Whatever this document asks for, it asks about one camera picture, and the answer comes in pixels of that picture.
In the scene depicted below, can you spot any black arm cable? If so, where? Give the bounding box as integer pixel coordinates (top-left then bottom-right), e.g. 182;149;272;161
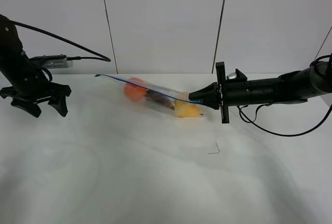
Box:
238;52;332;137
0;18;112;63

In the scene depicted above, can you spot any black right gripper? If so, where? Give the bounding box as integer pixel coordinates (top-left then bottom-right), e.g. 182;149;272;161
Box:
188;62;249;124

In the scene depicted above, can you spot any purple eggplant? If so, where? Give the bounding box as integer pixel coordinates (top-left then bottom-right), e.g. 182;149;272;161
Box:
145;90;176;110

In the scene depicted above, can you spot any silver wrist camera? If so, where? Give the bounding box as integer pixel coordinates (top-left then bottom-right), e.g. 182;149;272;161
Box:
227;72;238;80
30;54;73;69

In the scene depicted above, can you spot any orange tomato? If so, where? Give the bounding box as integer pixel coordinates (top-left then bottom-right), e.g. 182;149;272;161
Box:
123;77;147;102

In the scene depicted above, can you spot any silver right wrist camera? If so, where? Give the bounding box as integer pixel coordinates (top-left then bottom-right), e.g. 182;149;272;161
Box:
227;72;238;80

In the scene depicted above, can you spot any yellow pear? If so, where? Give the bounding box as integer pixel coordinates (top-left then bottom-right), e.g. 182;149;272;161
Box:
174;100;203;118

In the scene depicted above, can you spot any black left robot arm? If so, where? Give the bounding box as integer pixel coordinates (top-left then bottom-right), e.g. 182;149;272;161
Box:
1;15;72;118

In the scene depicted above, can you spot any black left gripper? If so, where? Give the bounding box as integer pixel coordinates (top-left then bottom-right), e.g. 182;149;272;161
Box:
1;55;72;118

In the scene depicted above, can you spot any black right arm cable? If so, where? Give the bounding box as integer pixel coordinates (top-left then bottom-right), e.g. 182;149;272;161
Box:
238;52;332;137

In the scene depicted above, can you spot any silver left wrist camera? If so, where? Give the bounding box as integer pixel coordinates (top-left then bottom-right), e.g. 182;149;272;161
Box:
30;54;73;69

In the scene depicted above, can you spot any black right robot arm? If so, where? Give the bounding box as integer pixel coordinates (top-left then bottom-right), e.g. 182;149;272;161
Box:
188;61;331;123

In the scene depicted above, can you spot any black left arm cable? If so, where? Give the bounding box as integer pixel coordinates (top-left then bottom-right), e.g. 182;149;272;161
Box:
0;18;112;63

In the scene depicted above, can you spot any clear zip bag blue seal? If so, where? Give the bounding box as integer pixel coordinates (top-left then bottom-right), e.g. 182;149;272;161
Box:
95;74;203;118

